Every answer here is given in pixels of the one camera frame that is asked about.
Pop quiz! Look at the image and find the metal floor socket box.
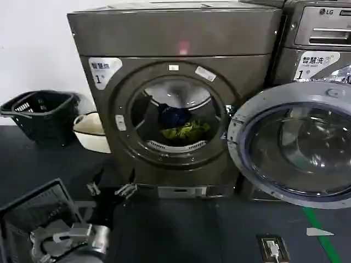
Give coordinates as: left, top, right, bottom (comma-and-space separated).
256, 233, 289, 263

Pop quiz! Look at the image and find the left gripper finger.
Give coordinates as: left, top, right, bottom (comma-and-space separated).
86, 167, 106, 197
114, 167, 138, 197

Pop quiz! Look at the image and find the black slatted laundry basket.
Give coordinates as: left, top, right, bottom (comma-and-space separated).
0, 178, 92, 263

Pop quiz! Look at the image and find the black basket with handles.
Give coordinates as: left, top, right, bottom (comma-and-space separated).
0, 90, 81, 148

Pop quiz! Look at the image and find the white plastic basin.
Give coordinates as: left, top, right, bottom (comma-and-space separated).
72, 110, 112, 155

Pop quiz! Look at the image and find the grey dryer with open drum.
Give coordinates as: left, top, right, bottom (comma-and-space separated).
66, 0, 284, 199

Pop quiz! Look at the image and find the white number sticker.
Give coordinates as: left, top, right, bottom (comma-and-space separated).
88, 57, 123, 91
294, 52, 341, 82

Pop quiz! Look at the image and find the green garment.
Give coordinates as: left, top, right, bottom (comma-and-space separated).
161, 119, 212, 141

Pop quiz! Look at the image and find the white floor tape piece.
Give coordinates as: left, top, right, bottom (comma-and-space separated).
306, 227, 336, 237

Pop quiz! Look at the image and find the round glass dryer door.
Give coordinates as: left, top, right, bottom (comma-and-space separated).
227, 81, 351, 210

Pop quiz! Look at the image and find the dark blue garment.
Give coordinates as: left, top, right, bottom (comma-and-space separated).
158, 102, 193, 129

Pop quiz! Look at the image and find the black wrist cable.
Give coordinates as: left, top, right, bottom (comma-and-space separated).
30, 232, 53, 262

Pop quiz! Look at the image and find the green floor tape strip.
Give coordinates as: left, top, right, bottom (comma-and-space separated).
301, 207, 344, 263

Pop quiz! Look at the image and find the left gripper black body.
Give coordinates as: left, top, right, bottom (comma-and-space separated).
92, 192, 130, 231

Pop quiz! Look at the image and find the white plug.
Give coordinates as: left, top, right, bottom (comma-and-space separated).
269, 239, 281, 259

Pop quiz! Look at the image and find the grey dryer with control panel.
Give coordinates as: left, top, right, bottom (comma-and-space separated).
270, 0, 351, 202

